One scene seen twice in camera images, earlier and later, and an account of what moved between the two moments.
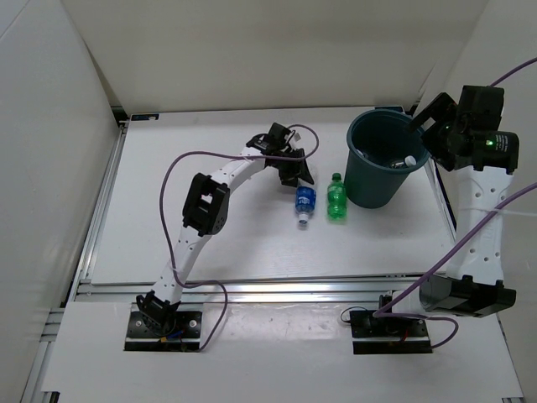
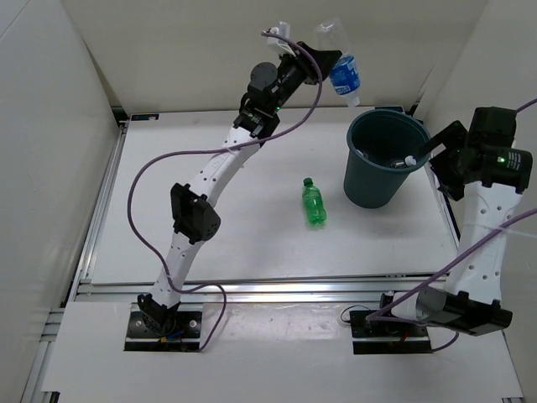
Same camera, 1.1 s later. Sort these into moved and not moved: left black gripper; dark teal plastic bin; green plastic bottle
Moved: green plastic bottle; left black gripper
Not moved: dark teal plastic bin
